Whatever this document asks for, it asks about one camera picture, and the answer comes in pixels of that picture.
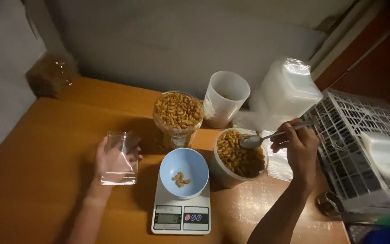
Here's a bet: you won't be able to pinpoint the white digital kitchen scale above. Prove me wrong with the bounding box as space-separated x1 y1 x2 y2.
151 169 211 235

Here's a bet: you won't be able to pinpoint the stack of white plastic containers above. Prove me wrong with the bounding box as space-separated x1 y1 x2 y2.
249 57 324 131

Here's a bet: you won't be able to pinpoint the empty white plastic tub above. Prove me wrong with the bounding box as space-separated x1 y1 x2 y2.
203 70 251 129

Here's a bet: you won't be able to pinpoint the roll of brown tape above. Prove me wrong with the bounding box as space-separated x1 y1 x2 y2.
316 191 345 217

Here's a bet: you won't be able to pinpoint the white plastic container in crate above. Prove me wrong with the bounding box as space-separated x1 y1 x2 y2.
360 131 390 186

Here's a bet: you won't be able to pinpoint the light blue bowl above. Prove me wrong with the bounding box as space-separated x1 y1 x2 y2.
159 148 210 199

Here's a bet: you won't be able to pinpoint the white tub of macaroni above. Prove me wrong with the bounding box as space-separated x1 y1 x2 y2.
211 128 269 189

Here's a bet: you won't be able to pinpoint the bag of brown pasta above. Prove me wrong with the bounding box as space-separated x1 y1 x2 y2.
26 54 80 99

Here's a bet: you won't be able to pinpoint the white plastic lattice crate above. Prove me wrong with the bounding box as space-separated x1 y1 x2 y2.
300 88 390 215

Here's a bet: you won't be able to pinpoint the macaroni pieces in bowl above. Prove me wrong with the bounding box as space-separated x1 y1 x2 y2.
171 171 192 188

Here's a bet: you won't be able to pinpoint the person's right hand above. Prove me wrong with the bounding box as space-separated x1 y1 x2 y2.
270 118 320 185

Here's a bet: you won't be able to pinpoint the metal spoon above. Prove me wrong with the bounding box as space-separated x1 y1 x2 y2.
239 119 314 149

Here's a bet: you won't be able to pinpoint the clear jar of macaroni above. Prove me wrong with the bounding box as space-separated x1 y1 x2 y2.
152 91 204 151

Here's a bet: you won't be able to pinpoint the person's left hand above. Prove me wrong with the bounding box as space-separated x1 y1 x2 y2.
94 136 144 190

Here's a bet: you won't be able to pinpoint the clear plastic zip bag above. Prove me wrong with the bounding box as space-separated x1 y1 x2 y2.
101 131 141 186

